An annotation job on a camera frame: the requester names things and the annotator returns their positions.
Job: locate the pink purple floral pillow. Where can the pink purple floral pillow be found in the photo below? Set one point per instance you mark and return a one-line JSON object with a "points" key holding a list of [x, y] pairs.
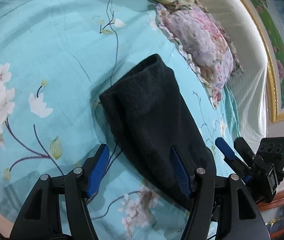
{"points": [[203, 43]]}

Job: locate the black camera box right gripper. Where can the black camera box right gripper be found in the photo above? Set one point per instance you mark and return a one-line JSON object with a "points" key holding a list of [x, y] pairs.
{"points": [[271, 150]]}

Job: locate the black knit pants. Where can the black knit pants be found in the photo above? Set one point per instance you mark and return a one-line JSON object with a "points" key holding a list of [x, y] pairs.
{"points": [[147, 115]]}

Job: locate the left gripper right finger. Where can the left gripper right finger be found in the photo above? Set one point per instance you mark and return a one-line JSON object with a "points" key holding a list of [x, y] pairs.
{"points": [[199, 187]]}

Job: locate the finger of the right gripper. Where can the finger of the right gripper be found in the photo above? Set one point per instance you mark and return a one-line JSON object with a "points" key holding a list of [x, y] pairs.
{"points": [[244, 152], [225, 148]]}

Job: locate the striped padded headboard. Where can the striped padded headboard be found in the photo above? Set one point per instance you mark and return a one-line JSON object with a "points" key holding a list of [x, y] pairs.
{"points": [[248, 88]]}

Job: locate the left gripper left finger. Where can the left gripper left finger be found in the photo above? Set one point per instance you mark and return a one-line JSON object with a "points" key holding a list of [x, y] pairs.
{"points": [[39, 217]]}

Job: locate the wooden cabinet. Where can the wooden cabinet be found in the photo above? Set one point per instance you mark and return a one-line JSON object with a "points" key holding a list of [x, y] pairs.
{"points": [[273, 215]]}

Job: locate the turquoise floral bed sheet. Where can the turquoise floral bed sheet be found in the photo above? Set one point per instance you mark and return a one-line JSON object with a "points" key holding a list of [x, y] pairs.
{"points": [[56, 58]]}

